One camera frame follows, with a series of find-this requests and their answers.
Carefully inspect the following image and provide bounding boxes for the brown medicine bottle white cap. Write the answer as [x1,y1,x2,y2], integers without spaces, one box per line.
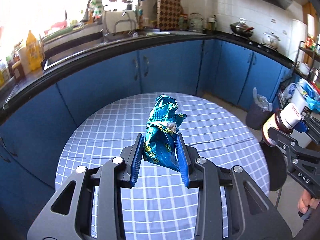
[261,102,302,146]

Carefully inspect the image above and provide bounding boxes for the blue snack wrapper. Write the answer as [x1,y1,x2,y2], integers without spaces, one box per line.
[143,94,187,172]

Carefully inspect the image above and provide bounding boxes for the black trash bin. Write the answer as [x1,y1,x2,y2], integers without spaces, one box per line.
[259,141,287,192]

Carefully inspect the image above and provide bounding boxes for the blue kitchen cabinets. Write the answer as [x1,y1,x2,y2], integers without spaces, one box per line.
[1,37,288,239]

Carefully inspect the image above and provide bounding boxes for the person's right hand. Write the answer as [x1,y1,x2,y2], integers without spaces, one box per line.
[298,190,319,214]

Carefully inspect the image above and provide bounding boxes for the white washing machine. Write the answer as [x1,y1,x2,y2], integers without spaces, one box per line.
[287,84,320,149]

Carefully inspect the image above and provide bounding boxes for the blue plastic bag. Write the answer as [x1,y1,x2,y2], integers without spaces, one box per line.
[298,79,319,113]

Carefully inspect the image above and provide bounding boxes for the grey bin with plastic bag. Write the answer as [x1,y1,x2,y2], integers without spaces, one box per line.
[245,87,273,130]

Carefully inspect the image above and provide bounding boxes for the black metal shelf rack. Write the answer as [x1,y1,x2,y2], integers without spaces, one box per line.
[277,41,319,108]

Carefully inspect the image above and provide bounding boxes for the blue checkered tablecloth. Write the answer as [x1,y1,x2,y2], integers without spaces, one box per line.
[55,93,270,239]

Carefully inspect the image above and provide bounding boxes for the white ceramic pot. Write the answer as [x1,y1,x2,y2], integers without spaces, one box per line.
[262,32,280,50]

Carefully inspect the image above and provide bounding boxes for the black wok with lid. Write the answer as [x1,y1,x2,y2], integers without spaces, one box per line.
[230,18,254,38]

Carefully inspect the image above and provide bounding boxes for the green kettle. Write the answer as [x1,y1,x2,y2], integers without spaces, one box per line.
[188,12,204,33]

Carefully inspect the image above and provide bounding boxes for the yellow detergent bottle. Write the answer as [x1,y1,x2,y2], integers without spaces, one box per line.
[25,31,43,71]

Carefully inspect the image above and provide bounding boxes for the checkered cutting board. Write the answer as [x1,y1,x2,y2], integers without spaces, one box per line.
[157,0,182,31]

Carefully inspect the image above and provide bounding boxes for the metal sink faucet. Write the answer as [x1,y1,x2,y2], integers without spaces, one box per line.
[81,0,109,43]

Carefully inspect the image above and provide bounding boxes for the white dish drainer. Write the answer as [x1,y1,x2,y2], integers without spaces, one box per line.
[105,10,138,34]

